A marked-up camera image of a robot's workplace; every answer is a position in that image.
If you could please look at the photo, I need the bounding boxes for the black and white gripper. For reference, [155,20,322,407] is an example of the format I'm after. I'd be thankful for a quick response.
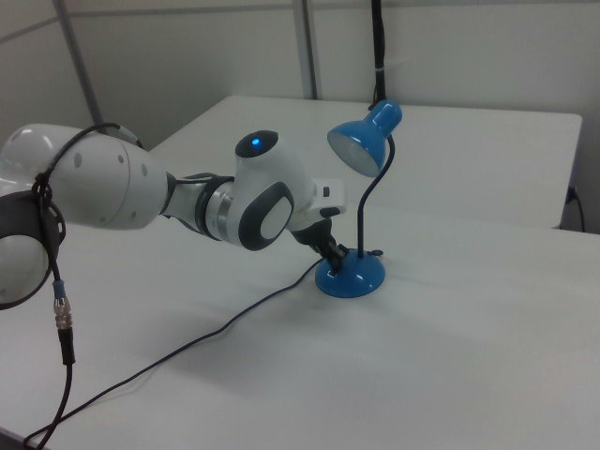
[292,176,349,278]

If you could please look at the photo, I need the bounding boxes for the blue gooseneck desk lamp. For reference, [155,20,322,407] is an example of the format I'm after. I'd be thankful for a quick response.
[314,98,404,298]

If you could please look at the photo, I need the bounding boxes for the thin black lamp power cable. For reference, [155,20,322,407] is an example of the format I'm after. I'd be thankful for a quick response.
[22,261,325,449]

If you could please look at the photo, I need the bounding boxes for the black camera stand pole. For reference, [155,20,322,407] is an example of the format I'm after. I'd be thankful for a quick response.
[367,0,391,112]

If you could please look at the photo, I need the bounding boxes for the black wall cable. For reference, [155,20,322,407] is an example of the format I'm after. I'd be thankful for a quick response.
[565,186,588,232]

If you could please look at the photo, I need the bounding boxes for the black arm cable with connector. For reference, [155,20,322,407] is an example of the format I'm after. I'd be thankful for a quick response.
[22,122,143,447]

